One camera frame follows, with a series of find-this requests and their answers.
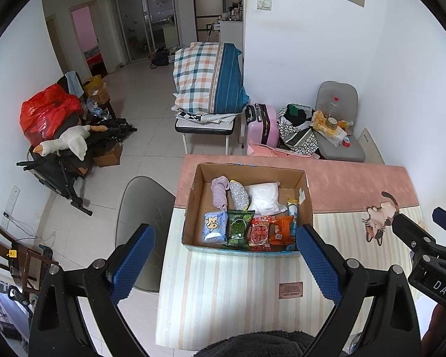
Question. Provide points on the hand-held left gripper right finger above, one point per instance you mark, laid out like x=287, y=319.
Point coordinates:
x=319, y=264

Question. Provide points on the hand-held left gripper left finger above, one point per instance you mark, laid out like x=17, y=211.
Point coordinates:
x=133, y=264

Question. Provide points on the orange snack packet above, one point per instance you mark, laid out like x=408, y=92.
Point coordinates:
x=282, y=230

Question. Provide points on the blue white snack wrapper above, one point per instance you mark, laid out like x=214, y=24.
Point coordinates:
x=293, y=208

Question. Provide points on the red snack packet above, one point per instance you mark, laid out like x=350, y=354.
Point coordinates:
x=260, y=234

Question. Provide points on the white soft bag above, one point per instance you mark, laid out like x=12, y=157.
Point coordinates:
x=263, y=197

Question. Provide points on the green snack packet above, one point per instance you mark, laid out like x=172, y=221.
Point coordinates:
x=238, y=230

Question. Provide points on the blue tissue pack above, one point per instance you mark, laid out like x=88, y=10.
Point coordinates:
x=215, y=228

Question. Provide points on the silver glitter pouch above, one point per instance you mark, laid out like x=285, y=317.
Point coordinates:
x=239, y=195

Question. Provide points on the purple sock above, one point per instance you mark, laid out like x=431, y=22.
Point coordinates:
x=220, y=193

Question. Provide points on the person's right forearm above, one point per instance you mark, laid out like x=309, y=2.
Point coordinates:
x=440, y=327

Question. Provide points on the grey shell chair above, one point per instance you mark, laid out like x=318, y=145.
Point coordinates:
x=145, y=212

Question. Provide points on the beige leaning board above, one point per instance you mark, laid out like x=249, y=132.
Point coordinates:
x=371, y=148

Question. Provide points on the person's dark fleece clothing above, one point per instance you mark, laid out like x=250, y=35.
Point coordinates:
x=252, y=346

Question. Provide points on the dark wooden chair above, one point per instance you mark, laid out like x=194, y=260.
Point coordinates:
x=26, y=264

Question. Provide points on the small brown cardboard box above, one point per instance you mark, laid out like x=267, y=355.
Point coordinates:
x=109, y=156

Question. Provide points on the black folded stroller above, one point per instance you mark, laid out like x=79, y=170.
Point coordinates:
x=59, y=173

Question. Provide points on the pink cloth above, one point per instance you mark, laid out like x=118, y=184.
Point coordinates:
x=267, y=151

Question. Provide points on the patterned bag of clothes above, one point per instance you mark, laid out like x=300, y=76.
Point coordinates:
x=297, y=135

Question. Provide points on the white goose plush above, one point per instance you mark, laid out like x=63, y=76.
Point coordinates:
x=70, y=141

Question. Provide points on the brown tape roll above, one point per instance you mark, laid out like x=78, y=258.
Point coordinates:
x=332, y=123

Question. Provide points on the yellow plastic bag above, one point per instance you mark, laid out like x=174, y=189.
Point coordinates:
x=319, y=122

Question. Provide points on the pink suitcase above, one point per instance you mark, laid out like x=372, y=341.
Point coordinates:
x=264, y=124

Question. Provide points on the clear plastic bottle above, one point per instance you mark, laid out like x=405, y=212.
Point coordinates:
x=334, y=108

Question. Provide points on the grey cushioned chair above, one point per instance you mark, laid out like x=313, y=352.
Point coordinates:
x=342, y=91

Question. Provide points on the red plastic bag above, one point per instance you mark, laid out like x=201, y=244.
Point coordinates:
x=48, y=113

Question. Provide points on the yellow bag with boxes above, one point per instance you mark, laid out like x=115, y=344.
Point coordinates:
x=94, y=87

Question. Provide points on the light blue cloth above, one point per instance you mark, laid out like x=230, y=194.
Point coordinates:
x=73, y=81

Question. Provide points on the plaid folded bedding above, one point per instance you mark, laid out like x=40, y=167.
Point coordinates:
x=204, y=78

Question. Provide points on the black floor bag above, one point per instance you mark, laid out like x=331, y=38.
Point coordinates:
x=159, y=58

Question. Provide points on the white wall socket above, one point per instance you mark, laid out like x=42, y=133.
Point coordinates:
x=13, y=200

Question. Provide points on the white wall switch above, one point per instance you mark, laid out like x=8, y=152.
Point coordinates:
x=264, y=3

